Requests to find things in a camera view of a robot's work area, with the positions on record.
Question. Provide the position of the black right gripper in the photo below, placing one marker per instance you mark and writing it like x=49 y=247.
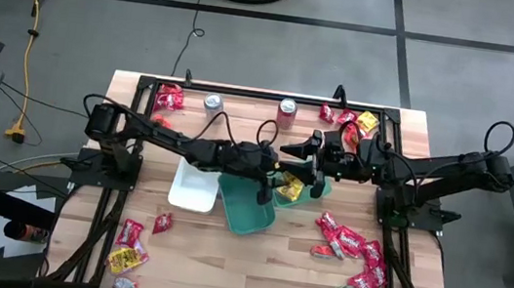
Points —
x=341 y=159

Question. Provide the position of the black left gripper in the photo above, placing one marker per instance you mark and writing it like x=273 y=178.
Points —
x=257 y=161

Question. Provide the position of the small red candy bag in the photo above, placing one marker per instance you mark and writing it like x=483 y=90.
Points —
x=162 y=223
x=326 y=113

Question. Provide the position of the large yellow candy bag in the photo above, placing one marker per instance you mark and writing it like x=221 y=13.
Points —
x=125 y=259

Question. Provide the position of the silver and red candy pack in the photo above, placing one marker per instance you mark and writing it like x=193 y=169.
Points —
x=124 y=285

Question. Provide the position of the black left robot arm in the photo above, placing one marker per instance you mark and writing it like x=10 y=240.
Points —
x=164 y=137

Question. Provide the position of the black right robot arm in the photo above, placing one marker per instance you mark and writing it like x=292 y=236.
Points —
x=441 y=166

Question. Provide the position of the translucent light green bin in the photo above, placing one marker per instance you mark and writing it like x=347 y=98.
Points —
x=305 y=196

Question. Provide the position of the dark teal plastic bin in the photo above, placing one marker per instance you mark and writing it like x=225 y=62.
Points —
x=244 y=211

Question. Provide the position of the red soda can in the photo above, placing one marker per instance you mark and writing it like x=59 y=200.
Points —
x=286 y=114

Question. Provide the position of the silver soda can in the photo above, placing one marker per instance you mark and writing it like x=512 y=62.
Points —
x=213 y=102

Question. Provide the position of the black bottle orange label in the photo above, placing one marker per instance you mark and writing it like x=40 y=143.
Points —
x=22 y=231

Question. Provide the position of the black frame clamp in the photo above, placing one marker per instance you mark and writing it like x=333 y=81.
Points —
x=188 y=77
x=340 y=95

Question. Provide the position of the black aluminium table frame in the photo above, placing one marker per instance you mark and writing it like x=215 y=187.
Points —
x=253 y=93

